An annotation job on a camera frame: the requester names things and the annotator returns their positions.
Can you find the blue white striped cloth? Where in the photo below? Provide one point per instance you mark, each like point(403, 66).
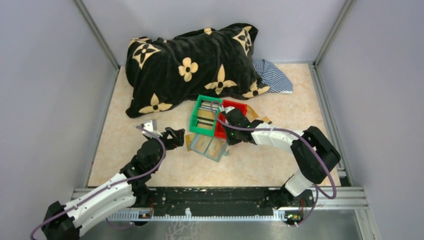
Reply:
point(273, 77)

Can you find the green plastic bin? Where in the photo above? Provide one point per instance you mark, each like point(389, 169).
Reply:
point(193, 119)

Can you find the gold patterned card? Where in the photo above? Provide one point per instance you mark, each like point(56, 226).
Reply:
point(251, 114)

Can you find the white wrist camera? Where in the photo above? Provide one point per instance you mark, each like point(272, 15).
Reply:
point(149, 126)
point(226, 110)

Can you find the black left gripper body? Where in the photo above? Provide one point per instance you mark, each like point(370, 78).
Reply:
point(171, 143)

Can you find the gold card with stripe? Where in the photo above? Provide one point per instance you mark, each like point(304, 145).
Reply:
point(266, 120)

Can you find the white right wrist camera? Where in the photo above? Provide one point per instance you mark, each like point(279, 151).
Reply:
point(226, 110)

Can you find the stack of cards in bin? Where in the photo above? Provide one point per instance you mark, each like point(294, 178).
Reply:
point(206, 115)

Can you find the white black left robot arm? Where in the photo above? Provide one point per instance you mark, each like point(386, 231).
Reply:
point(70, 221)

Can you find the mint green card holder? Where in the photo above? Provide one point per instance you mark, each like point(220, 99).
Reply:
point(209, 147)

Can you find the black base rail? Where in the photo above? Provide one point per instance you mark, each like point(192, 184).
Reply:
point(221, 201)

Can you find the black floral blanket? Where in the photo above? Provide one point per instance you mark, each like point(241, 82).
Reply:
point(212, 62)

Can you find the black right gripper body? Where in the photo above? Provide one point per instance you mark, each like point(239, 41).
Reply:
point(232, 136)

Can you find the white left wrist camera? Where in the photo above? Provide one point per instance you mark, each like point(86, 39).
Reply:
point(149, 126)

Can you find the red plastic bin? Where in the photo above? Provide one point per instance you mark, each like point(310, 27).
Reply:
point(219, 131)

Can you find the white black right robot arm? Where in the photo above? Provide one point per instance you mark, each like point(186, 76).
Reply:
point(313, 152)

